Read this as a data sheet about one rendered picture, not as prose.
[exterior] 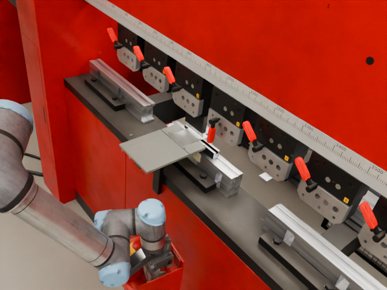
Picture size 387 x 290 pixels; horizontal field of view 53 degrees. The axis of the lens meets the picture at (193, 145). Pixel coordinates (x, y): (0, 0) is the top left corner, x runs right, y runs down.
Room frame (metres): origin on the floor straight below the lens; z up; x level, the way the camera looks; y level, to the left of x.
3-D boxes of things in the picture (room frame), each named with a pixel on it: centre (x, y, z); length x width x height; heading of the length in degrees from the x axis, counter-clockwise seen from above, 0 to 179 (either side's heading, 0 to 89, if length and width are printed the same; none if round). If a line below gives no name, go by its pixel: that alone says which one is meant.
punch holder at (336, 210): (0.82, -0.40, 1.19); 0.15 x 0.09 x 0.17; 44
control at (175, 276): (0.79, 0.10, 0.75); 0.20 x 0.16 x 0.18; 36
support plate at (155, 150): (1.13, 0.11, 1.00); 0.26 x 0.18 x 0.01; 134
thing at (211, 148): (1.21, -0.02, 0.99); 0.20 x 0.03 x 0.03; 44
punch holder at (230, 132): (1.11, -0.12, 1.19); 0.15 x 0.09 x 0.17; 44
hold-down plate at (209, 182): (1.17, 0.02, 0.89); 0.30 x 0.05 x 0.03; 44
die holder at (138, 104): (1.63, 0.39, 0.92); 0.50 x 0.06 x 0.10; 44
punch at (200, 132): (1.24, 0.00, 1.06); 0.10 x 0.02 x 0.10; 44
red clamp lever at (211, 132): (1.08, -0.06, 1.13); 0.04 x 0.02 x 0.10; 134
